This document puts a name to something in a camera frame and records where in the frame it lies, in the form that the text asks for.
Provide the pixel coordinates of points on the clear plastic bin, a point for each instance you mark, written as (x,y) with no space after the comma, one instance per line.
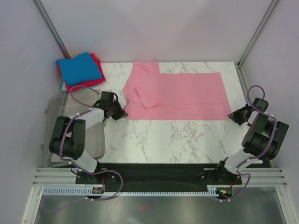
(65,105)

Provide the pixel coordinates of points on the folded teal t shirt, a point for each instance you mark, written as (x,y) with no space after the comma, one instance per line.
(63,87)

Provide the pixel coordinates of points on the folded red t shirt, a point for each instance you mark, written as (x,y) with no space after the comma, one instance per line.
(99,81)

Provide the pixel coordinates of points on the white slotted cable duct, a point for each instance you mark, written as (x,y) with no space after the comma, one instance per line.
(93,192)

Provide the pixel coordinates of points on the aluminium frame post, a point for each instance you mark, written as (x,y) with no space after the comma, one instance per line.
(50,25)
(264,20)

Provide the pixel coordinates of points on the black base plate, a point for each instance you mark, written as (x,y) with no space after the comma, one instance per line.
(159,178)

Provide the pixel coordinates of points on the right aluminium frame post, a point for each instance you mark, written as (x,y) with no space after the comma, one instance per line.
(264,20)

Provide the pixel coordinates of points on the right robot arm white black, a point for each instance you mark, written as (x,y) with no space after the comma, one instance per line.
(262,141)

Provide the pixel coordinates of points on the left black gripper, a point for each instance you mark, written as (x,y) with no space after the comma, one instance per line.
(121,114)

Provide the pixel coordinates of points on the front aluminium rail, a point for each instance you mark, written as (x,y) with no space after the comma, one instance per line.
(259,177)

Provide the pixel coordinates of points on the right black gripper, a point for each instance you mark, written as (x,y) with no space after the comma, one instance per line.
(234,115)

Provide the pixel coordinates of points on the left aluminium frame post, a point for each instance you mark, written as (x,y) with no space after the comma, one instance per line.
(50,25)

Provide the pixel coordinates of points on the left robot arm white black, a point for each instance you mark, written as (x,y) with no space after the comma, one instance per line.
(68,139)

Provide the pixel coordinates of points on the pink t shirt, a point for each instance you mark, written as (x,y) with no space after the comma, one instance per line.
(152,95)

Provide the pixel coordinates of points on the folded blue t shirt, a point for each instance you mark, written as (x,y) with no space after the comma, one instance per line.
(80,69)

